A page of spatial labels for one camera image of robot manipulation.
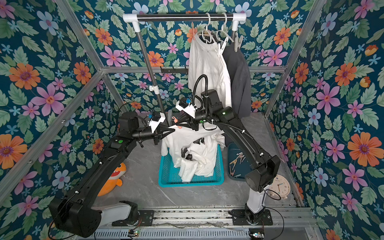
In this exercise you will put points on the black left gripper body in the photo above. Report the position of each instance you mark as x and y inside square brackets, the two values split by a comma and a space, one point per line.
[156, 136]

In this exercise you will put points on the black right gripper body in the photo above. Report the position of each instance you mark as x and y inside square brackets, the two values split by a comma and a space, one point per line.
[183, 116]

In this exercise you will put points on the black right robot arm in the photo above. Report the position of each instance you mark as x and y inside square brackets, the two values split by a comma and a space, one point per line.
[206, 107]

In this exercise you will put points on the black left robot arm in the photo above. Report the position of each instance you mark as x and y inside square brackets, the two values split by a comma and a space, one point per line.
[74, 213]

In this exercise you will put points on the black wall hook rail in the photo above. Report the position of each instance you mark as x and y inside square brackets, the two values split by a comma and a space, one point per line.
[174, 70]

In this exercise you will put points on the orange shark plush toy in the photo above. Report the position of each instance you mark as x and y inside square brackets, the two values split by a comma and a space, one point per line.
[114, 180]

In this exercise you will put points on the white steel clothes rack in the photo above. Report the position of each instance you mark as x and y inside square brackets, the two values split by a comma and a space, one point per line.
[153, 60]

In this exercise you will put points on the beige round clock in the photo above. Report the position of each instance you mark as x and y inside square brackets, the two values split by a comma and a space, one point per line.
[279, 189]

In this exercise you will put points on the white garment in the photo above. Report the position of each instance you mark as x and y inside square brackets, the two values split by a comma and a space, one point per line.
[207, 59]
[194, 152]

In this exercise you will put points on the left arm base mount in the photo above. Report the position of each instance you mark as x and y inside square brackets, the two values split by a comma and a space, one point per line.
[137, 218]

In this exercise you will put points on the white plastic hanger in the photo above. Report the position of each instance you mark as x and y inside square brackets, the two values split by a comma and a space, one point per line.
[205, 34]
[221, 34]

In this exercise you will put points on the teal laundry basket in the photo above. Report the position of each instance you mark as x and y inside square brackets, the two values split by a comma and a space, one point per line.
[169, 175]

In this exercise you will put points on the dark teal clothespin tray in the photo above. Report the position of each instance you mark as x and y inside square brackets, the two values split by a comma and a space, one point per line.
[238, 165]

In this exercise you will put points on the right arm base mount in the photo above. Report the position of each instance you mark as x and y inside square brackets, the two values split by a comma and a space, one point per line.
[248, 218]

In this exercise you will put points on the dark grey t-shirt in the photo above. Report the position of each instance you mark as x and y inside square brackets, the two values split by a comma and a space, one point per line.
[240, 80]

